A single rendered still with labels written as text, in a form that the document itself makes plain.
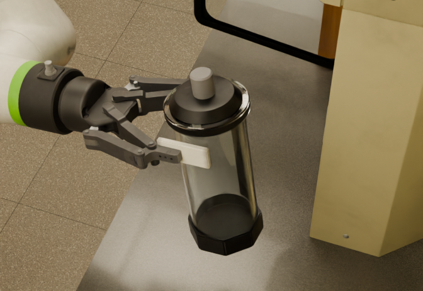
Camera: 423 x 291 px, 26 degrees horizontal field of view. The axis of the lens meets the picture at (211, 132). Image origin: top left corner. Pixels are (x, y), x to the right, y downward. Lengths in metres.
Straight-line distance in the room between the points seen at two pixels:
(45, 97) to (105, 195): 1.45
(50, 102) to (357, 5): 0.43
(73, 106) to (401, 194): 0.47
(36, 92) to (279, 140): 0.48
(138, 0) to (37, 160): 0.76
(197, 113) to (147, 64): 1.90
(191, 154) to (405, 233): 0.42
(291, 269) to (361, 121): 0.30
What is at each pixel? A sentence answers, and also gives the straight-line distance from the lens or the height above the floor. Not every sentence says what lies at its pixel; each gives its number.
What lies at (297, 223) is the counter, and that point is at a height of 0.94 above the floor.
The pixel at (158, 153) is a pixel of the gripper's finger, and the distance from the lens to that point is 1.14.
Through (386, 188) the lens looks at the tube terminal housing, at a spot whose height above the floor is 1.11.
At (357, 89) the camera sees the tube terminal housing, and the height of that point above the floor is 1.29.
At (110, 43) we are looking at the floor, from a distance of 3.08.
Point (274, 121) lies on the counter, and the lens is 1.58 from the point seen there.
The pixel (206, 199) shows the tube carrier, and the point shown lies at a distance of 1.19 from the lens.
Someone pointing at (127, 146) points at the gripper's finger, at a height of 1.24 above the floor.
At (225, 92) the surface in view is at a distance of 1.12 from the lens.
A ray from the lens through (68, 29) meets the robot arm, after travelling 1.40.
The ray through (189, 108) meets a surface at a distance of 1.11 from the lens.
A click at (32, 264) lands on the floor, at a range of 2.56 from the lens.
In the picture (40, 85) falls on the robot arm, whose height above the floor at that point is 1.24.
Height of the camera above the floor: 2.13
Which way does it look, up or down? 50 degrees down
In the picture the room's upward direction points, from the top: straight up
